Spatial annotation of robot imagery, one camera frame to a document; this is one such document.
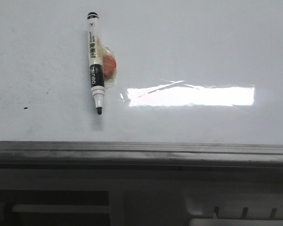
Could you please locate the orange magnet taped to marker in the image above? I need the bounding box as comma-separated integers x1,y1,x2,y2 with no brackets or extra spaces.
102,46,117,87

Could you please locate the black white whiteboard marker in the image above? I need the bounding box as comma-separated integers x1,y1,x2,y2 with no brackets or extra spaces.
87,12,105,115

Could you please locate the white whiteboard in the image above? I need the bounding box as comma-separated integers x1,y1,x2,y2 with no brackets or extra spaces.
0,0,283,145

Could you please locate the grey aluminium whiteboard tray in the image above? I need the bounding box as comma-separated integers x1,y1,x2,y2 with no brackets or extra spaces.
0,141,283,168

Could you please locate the white box bottom right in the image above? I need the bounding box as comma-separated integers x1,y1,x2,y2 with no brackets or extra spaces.
189,218,283,226

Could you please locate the white bar bottom left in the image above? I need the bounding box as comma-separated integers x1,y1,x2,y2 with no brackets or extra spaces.
12,204,109,213

